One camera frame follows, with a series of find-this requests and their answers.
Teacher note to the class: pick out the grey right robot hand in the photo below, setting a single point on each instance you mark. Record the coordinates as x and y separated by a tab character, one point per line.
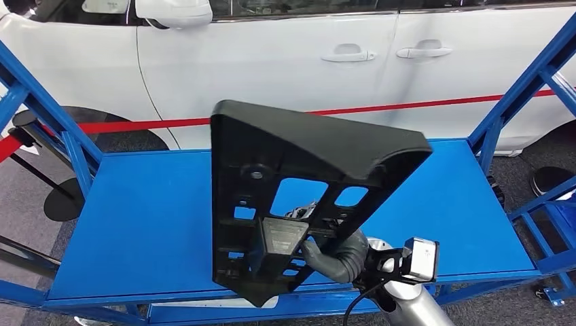
321	263

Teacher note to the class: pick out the black plastic plate bracket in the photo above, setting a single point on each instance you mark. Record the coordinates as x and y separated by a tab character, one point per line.
315	144

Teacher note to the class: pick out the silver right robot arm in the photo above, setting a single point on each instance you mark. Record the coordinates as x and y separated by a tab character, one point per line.
418	310

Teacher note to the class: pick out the white car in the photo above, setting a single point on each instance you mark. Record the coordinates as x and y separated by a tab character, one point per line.
270	67

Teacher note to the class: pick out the red barrier belt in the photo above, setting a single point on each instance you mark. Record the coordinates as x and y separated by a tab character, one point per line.
144	124

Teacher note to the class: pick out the black round stanchion base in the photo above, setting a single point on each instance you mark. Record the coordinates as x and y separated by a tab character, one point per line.
546	177

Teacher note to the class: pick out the black base stanchion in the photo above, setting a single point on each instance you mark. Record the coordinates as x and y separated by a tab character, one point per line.
63	202

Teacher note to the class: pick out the white car side mirror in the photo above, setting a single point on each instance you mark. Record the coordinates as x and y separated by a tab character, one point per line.
175	13

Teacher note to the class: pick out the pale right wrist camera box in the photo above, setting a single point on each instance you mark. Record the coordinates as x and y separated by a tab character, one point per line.
423	261

